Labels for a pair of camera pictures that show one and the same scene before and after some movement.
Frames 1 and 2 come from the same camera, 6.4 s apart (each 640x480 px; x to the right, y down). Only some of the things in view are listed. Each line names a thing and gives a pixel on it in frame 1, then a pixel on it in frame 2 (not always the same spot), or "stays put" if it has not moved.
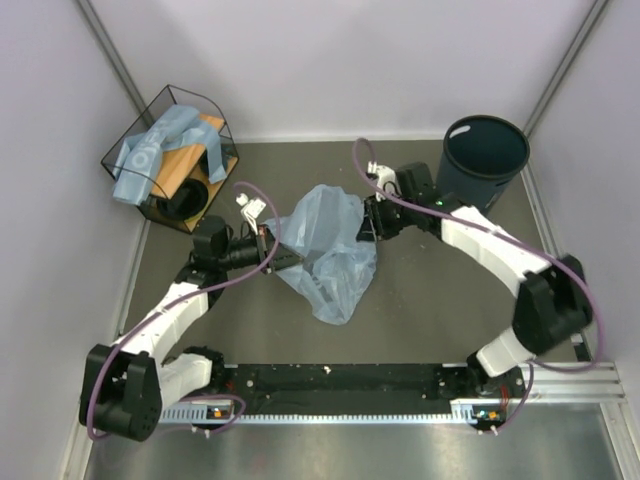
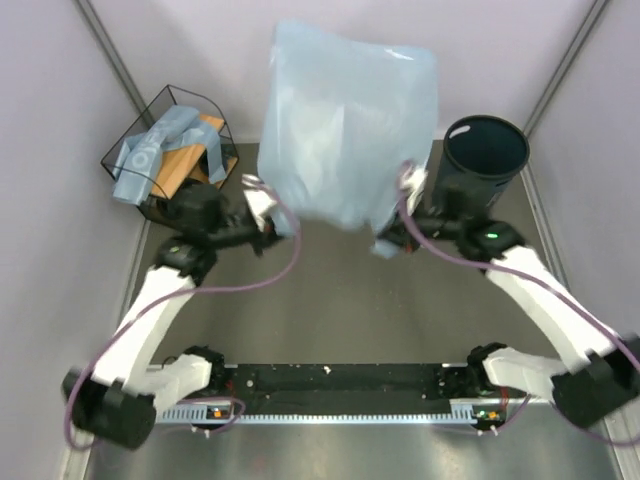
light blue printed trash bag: (176, 128) stays put
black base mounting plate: (342, 389) stays put
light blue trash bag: (337, 268) -> (344, 119)
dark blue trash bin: (481, 157) stays put
